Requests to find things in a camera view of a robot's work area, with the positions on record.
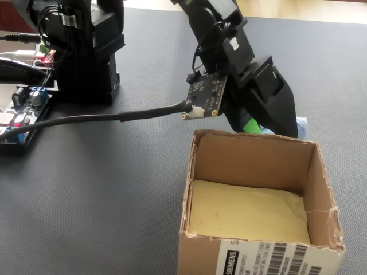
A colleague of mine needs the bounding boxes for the thick black camera cable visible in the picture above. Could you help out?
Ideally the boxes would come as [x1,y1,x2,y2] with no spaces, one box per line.
[0,99,192,144]

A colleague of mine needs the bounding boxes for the light blue yarn-wrapped block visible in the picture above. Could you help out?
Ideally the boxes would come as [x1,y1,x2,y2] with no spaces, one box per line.
[259,116,309,140]

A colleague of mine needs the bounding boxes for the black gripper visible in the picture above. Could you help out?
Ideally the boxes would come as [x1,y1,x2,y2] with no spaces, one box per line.
[222,27,299,138]

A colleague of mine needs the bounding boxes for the black curved clamp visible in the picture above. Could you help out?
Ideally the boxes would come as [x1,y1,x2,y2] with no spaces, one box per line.
[0,56,57,87]

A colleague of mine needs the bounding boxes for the black barrel plug cable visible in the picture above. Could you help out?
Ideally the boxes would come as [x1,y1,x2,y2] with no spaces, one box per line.
[0,33,41,44]

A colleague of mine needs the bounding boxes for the yellow foam pad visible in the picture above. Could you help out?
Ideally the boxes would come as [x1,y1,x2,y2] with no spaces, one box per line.
[188,179,312,245]

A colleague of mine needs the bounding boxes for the black camera circuit board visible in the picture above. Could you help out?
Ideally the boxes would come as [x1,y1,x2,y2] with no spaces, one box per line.
[181,72,229,121]

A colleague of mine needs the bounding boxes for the blue electronics board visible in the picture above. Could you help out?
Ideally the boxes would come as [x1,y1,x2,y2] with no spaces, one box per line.
[0,85,54,152]

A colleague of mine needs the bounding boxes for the red LED controller board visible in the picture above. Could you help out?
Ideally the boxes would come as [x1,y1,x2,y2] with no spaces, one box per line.
[33,40,57,69]

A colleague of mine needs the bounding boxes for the open brown cardboard box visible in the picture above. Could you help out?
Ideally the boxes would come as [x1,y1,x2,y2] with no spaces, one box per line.
[177,129,346,275]

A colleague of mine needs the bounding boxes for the white barcode shipping label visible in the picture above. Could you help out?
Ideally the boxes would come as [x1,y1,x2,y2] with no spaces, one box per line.
[214,239,330,275]

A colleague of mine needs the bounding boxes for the white cable connector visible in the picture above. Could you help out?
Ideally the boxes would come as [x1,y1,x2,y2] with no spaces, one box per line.
[0,49,37,60]

